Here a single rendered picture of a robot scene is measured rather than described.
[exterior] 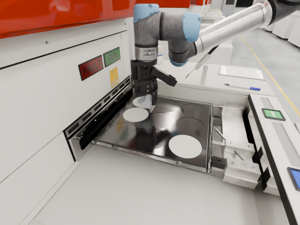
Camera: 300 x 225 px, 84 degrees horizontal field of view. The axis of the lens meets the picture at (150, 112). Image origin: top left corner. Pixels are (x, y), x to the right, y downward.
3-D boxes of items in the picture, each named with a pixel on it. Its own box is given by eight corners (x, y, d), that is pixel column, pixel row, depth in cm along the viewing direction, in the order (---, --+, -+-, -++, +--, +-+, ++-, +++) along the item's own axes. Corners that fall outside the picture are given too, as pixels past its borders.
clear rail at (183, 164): (90, 144, 53) (89, 141, 53) (93, 141, 54) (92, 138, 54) (210, 176, 43) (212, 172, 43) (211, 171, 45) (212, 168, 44)
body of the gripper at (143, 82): (131, 89, 64) (129, 57, 57) (153, 86, 66) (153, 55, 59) (135, 98, 57) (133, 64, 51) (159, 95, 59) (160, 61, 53)
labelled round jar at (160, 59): (149, 64, 99) (149, 47, 94) (152, 60, 104) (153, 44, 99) (160, 64, 97) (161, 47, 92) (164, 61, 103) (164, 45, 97)
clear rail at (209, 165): (205, 174, 44) (206, 171, 43) (210, 105, 74) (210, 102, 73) (210, 176, 43) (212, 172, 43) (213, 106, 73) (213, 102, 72)
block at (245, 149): (223, 152, 52) (226, 144, 50) (223, 144, 54) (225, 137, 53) (252, 158, 50) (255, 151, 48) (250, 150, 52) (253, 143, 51)
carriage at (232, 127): (222, 181, 46) (224, 174, 45) (219, 113, 75) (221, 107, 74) (254, 189, 44) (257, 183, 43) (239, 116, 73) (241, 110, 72)
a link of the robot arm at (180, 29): (197, 32, 55) (164, 31, 57) (202, 4, 44) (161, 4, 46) (195, 54, 53) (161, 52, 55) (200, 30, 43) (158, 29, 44)
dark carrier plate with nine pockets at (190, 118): (95, 140, 54) (95, 139, 54) (136, 94, 81) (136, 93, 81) (205, 168, 45) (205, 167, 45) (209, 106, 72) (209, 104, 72)
